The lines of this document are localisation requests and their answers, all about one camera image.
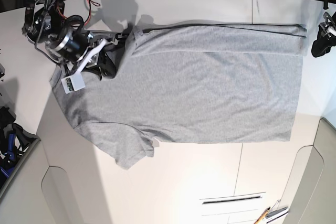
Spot grey T-shirt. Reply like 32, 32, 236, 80
50, 24, 307, 169

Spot blue black tools in bin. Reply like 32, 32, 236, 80
1, 106, 39, 187

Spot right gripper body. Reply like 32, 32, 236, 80
61, 31, 132, 74

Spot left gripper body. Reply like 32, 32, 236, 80
319, 12, 336, 38

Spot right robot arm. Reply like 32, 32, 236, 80
22, 0, 128, 78

